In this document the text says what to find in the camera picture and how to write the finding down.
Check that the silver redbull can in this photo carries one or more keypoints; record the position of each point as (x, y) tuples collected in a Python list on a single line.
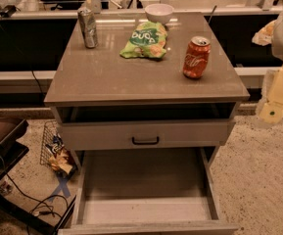
[(88, 27)]

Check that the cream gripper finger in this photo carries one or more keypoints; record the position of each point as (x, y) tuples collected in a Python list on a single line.
[(264, 35), (270, 106)]

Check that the open lower drawer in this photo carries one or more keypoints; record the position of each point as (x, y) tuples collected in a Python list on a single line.
[(147, 192)]

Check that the white bowl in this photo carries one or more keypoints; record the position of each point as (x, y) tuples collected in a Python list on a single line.
[(159, 13)]

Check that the orange soda can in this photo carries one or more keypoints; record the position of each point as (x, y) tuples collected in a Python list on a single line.
[(197, 57)]

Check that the wire basket with snack bags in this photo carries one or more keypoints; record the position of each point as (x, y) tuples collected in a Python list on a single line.
[(54, 153)]

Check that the green chip bag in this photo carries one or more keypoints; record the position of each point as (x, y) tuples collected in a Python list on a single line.
[(146, 41)]

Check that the grey drawer cabinet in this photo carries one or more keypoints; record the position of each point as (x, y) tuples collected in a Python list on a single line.
[(99, 85)]

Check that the upper drawer with black handle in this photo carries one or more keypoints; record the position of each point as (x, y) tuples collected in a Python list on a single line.
[(145, 134)]

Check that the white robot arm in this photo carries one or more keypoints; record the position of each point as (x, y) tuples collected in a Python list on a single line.
[(277, 41)]

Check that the black power adapter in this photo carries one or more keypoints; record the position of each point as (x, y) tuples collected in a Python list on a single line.
[(8, 11)]

